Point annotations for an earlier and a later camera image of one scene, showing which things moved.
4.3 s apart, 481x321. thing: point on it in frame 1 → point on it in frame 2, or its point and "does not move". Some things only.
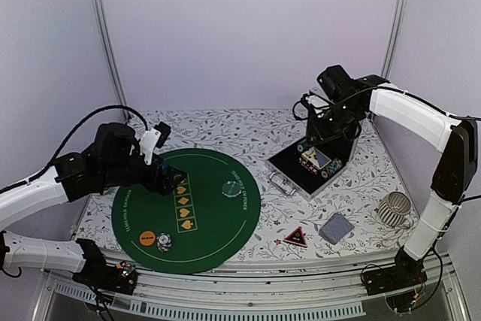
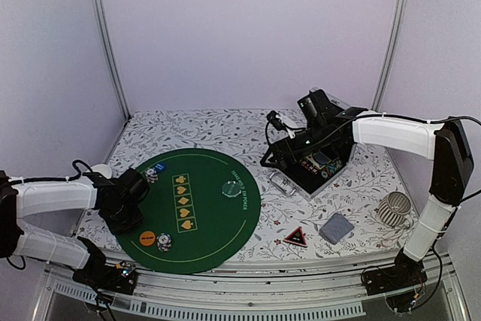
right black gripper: x=321 y=135 → x=279 y=147
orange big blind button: x=147 y=238 does not move
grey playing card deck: x=335 y=228 does not move
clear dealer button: x=231 y=189 does not move
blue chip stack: x=164 y=242 does not move
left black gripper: x=167 y=186 → x=137 y=217
